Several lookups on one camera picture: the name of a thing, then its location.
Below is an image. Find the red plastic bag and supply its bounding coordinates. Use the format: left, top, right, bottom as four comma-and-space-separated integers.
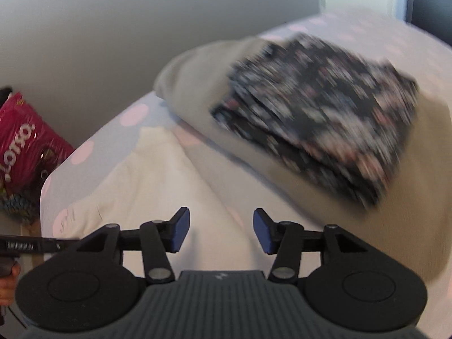
0, 92, 75, 225

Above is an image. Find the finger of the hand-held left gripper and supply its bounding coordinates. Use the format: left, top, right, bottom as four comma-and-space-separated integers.
44, 239, 79, 253

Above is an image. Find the bed with pink-dotted grey sheet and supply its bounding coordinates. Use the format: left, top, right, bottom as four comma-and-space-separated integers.
40, 9, 452, 339

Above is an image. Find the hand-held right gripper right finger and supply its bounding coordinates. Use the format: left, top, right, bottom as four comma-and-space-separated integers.
253, 208, 368, 283

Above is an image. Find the folded dark floral garment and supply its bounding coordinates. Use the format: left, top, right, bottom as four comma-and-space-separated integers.
211, 33, 421, 207

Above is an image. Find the cream turtleneck sweater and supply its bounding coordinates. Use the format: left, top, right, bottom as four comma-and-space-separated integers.
53, 127, 283, 279

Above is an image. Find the person's left hand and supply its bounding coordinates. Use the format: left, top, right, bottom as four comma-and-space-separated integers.
0, 266, 19, 306

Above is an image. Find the folded tan garment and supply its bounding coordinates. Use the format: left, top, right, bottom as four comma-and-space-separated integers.
153, 37, 452, 283

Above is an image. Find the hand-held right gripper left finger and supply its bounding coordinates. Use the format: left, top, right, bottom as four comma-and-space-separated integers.
76, 207, 190, 285

